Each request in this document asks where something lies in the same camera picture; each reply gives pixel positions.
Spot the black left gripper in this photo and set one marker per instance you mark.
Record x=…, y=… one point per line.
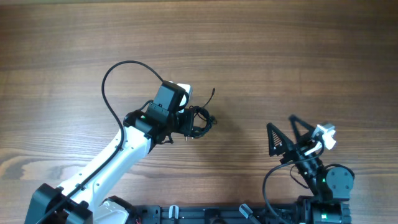
x=188, y=116

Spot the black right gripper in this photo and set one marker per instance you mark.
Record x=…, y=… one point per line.
x=287, y=144

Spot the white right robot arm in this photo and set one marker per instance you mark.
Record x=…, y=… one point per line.
x=330, y=184

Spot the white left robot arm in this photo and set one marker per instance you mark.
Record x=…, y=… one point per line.
x=82, y=198

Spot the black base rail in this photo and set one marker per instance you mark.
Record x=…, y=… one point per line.
x=217, y=214

